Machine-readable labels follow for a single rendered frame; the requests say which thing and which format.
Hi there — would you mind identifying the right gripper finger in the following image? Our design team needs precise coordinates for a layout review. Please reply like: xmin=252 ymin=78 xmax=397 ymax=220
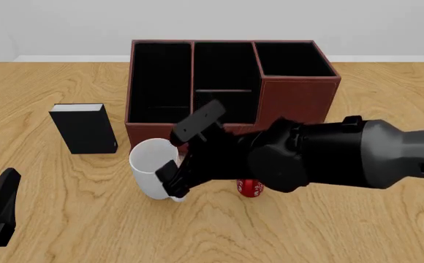
xmin=155 ymin=159 xmax=179 ymax=183
xmin=162 ymin=175 xmax=192 ymax=199

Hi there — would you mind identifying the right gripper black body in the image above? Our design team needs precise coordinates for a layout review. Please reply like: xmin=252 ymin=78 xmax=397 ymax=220
xmin=177 ymin=127 xmax=251 ymax=193

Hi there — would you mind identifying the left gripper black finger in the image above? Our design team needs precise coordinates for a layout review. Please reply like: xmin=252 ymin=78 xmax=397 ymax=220
xmin=0 ymin=167 xmax=23 ymax=224

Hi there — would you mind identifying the white mug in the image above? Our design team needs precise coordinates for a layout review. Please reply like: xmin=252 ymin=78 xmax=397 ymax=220
xmin=129 ymin=137 xmax=189 ymax=204

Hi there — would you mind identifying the red-brown desk caddy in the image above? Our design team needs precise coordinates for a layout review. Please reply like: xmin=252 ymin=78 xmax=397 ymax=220
xmin=124 ymin=39 xmax=342 ymax=154

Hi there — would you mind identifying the flat plate on stalk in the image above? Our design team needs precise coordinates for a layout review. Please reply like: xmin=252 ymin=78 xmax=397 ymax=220
xmin=170 ymin=99 xmax=228 ymax=148

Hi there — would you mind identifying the red printed tin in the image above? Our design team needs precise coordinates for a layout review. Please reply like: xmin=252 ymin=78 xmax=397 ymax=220
xmin=235 ymin=178 xmax=265 ymax=199

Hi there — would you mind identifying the black book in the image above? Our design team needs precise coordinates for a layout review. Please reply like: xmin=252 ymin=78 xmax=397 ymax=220
xmin=48 ymin=103 xmax=119 ymax=156

